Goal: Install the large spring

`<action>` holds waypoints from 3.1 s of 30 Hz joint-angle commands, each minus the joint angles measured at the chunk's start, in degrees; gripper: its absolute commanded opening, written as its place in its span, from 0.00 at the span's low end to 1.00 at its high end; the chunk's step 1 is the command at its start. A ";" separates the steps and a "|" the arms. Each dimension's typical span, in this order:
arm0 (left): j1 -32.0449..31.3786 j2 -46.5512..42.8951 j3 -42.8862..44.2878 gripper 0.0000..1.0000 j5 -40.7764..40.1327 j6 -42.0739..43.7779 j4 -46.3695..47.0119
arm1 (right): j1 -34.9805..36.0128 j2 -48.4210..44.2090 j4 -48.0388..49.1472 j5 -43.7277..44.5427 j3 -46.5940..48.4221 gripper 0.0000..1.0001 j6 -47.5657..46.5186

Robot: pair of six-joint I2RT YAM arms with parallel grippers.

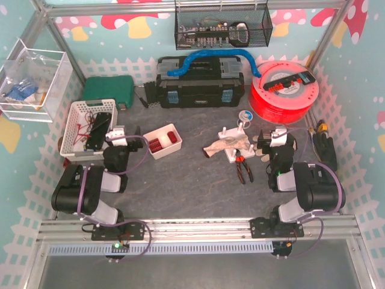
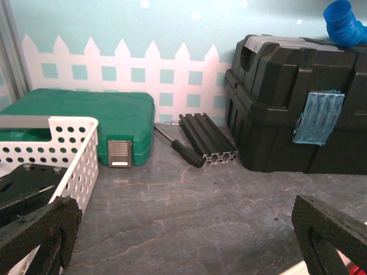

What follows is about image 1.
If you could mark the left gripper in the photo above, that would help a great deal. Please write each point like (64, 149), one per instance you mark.
(134, 144)

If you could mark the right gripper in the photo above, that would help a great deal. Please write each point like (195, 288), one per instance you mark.
(264, 140)

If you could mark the beige work glove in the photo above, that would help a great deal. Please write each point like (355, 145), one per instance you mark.
(263, 157)
(226, 143)

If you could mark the white spring box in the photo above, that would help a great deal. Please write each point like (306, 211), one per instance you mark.
(161, 134)

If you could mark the white peg base plate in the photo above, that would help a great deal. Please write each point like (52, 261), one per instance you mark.
(237, 133)

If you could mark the large red spring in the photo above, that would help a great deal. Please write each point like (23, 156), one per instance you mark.
(172, 137)

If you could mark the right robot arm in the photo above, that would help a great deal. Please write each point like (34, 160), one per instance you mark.
(316, 185)

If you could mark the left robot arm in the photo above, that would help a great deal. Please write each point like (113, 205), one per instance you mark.
(78, 191)

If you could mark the black screwdriver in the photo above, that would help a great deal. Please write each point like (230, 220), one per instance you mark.
(144, 103)

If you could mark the black ribbed block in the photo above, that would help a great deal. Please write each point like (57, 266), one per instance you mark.
(151, 94)

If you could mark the green plastic case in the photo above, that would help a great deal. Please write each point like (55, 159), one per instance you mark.
(120, 88)

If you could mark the black device in basket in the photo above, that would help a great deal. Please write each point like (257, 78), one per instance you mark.
(98, 131)

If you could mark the red filament spool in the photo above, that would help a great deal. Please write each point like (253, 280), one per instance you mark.
(283, 106)

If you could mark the white plastic basket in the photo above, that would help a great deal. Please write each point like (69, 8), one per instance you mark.
(79, 125)

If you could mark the black terminal strip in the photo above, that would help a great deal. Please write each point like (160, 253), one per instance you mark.
(304, 77)

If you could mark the black toolbox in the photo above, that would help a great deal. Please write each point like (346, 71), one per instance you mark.
(209, 82)

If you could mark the blue white gloves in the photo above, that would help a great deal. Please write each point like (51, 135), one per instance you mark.
(23, 92)

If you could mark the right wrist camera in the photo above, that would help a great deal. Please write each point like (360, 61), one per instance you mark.
(278, 137)

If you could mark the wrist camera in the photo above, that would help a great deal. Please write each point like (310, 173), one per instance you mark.
(278, 137)
(115, 134)

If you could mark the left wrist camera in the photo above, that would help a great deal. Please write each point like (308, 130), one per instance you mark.
(115, 134)

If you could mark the small solder wire spool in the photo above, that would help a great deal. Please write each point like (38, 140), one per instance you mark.
(244, 118)

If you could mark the yellow handled screwdriver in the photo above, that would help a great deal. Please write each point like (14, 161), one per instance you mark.
(320, 127)

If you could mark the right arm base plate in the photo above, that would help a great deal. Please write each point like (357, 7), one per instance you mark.
(261, 227)

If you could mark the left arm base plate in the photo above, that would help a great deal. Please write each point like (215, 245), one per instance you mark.
(129, 232)

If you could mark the clear acrylic wall box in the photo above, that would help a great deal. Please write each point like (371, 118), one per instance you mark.
(49, 70)

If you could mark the black wire mesh basket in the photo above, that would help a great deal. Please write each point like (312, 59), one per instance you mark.
(221, 24)

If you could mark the grey slotted cable duct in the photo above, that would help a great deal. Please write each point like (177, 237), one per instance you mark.
(135, 249)

